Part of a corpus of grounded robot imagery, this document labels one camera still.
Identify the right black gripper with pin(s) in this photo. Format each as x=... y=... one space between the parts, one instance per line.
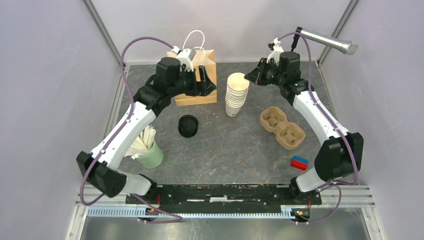
x=253 y=75

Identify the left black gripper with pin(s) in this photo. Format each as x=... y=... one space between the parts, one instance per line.
x=202 y=88

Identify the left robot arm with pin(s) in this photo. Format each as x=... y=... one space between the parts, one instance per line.
x=99 y=167

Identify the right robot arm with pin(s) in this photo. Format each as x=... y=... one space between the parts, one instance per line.
x=341 y=151

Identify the brown paper bag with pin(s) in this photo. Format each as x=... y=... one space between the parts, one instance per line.
x=204 y=58

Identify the stack of white paper cups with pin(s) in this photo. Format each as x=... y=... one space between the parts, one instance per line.
x=237 y=88

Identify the stack of black lids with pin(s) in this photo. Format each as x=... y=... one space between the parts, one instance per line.
x=188 y=126

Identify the black tripod stand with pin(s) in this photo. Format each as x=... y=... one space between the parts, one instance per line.
x=295 y=41

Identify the brown pulp cup carrier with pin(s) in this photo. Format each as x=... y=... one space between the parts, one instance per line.
x=288 y=134

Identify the green cup holder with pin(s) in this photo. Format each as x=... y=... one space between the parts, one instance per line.
x=153 y=158

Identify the silver cylindrical lamp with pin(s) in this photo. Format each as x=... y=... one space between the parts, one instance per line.
x=343 y=46

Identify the red and blue block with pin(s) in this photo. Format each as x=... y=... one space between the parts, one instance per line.
x=299 y=163

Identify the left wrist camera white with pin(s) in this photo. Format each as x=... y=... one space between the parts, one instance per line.
x=185 y=56

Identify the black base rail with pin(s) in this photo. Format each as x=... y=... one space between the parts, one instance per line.
x=228 y=198

